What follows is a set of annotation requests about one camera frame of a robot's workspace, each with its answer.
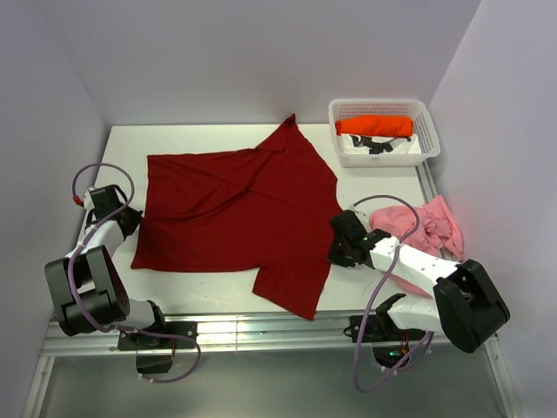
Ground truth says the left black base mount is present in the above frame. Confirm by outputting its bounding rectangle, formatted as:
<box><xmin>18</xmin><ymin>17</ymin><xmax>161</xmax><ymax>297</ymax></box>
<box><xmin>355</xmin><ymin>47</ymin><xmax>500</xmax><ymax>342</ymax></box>
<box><xmin>117</xmin><ymin>321</ymin><xmax>201</xmax><ymax>382</ymax></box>

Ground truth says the dark red t shirt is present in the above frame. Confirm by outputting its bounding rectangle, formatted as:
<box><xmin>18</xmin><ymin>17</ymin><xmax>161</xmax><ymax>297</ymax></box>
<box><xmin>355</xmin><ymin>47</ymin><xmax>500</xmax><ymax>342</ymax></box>
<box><xmin>131</xmin><ymin>117</ymin><xmax>340</xmax><ymax>320</ymax></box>

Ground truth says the pink t shirt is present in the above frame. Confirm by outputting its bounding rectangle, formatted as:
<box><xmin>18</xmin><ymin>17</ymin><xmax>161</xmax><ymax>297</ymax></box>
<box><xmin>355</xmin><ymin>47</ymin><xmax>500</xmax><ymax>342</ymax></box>
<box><xmin>369</xmin><ymin>196</ymin><xmax>464</xmax><ymax>299</ymax></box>

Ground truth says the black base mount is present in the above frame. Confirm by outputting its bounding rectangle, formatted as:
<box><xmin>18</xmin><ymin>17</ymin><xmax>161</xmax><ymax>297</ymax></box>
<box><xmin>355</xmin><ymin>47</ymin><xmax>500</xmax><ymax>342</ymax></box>
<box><xmin>117</xmin><ymin>321</ymin><xmax>201</xmax><ymax>382</ymax></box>
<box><xmin>362</xmin><ymin>314</ymin><xmax>426</xmax><ymax>368</ymax></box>

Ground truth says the white plastic basket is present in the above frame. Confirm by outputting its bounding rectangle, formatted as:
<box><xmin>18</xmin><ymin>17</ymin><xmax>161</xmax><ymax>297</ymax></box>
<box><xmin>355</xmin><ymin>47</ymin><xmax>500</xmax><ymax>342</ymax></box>
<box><xmin>328</xmin><ymin>98</ymin><xmax>440</xmax><ymax>168</ymax></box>

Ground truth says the white black printed t shirt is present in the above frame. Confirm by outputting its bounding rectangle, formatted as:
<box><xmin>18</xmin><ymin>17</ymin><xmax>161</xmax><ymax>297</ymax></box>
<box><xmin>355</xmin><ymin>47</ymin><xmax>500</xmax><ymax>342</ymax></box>
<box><xmin>337</xmin><ymin>133</ymin><xmax>422</xmax><ymax>156</ymax></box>

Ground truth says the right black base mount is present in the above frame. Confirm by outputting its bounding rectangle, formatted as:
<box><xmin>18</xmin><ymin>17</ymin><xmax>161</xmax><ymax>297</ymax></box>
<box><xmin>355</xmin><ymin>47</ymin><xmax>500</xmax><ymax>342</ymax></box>
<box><xmin>362</xmin><ymin>314</ymin><xmax>426</xmax><ymax>368</ymax></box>

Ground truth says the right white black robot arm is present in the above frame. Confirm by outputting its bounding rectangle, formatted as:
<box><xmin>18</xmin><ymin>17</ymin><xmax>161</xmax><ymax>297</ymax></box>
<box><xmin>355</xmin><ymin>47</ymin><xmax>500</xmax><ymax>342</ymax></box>
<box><xmin>328</xmin><ymin>210</ymin><xmax>511</xmax><ymax>354</ymax></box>

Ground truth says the rolled orange t shirt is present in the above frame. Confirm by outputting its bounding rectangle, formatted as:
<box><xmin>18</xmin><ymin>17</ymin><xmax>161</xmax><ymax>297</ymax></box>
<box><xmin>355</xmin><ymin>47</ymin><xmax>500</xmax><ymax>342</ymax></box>
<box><xmin>334</xmin><ymin>115</ymin><xmax>413</xmax><ymax>137</ymax></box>

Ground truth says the aluminium rail frame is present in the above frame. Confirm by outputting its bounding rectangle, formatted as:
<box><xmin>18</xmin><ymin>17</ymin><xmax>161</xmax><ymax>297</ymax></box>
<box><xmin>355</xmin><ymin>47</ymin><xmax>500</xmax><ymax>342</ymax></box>
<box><xmin>21</xmin><ymin>165</ymin><xmax>523</xmax><ymax>418</ymax></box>

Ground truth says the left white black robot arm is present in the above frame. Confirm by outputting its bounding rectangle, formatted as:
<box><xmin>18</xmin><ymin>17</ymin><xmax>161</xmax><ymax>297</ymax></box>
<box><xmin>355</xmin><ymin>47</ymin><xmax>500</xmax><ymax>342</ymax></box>
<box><xmin>44</xmin><ymin>185</ymin><xmax>170</xmax><ymax>347</ymax></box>

